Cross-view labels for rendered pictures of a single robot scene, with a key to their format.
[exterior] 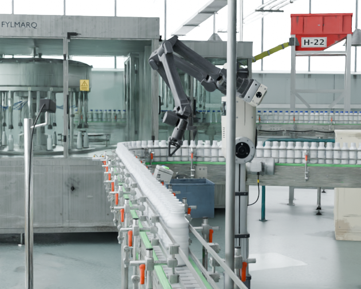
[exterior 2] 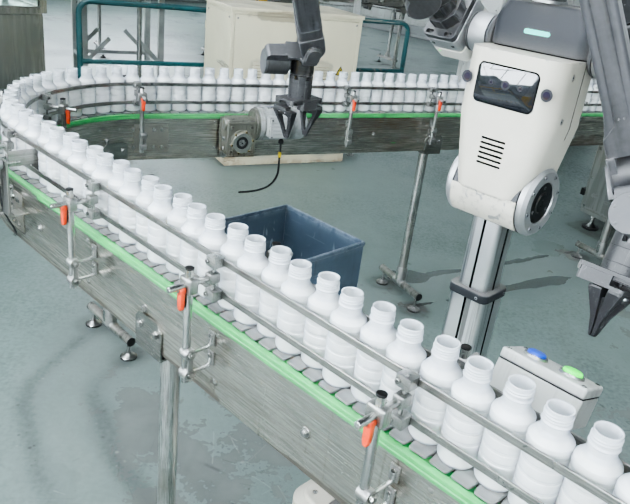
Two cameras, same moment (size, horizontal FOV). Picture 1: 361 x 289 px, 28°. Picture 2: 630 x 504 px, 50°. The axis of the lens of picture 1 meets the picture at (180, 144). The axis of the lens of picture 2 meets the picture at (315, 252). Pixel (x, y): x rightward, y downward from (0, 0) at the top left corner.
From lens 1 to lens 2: 3.49 m
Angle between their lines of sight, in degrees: 44
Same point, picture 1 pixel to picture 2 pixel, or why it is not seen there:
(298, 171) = (331, 128)
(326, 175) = (372, 133)
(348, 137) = (247, 16)
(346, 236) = (238, 160)
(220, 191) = (2, 80)
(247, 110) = (579, 102)
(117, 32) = not seen: outside the picture
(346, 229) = not seen: hidden behind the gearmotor
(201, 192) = (339, 268)
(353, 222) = not seen: hidden behind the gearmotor
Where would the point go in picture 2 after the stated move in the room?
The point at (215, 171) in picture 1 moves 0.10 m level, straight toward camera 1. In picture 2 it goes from (184, 132) to (195, 139)
